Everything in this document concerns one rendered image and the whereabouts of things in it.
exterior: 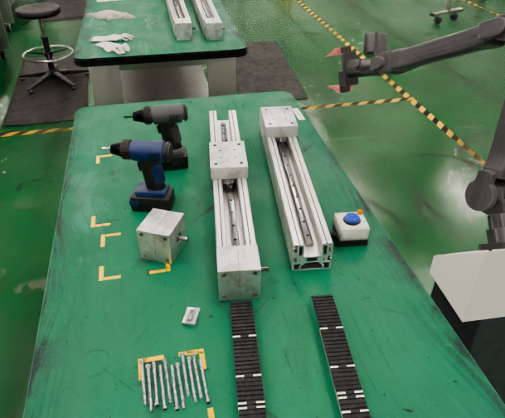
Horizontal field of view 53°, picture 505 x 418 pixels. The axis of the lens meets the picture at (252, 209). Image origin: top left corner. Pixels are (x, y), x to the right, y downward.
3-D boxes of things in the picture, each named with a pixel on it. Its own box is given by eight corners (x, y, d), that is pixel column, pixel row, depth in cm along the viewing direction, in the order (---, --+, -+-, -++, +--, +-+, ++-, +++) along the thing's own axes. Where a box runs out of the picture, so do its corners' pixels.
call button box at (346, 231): (367, 245, 138) (370, 227, 134) (332, 248, 137) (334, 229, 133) (359, 228, 144) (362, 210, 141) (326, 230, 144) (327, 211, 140)
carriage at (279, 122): (297, 143, 173) (298, 125, 169) (264, 144, 173) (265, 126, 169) (289, 123, 186) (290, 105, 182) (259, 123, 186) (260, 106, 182)
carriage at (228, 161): (248, 186, 152) (248, 166, 148) (211, 187, 151) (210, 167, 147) (244, 159, 165) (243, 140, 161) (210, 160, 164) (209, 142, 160)
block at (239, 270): (270, 298, 122) (271, 268, 116) (219, 301, 121) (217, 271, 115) (266, 272, 129) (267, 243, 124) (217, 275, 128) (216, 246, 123)
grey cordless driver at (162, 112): (191, 168, 171) (187, 108, 158) (132, 174, 168) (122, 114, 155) (190, 157, 177) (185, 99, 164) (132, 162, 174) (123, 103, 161)
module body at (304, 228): (330, 268, 130) (333, 242, 126) (292, 270, 130) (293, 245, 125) (285, 128, 195) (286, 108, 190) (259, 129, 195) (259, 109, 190)
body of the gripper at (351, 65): (352, 51, 164) (370, 49, 159) (354, 84, 167) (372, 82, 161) (338, 54, 160) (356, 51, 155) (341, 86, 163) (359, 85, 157)
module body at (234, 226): (256, 273, 129) (257, 247, 124) (217, 275, 128) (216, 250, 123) (235, 130, 194) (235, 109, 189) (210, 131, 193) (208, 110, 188)
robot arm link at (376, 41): (381, 68, 146) (403, 70, 151) (384, 26, 145) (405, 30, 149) (353, 71, 156) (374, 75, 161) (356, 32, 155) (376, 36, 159)
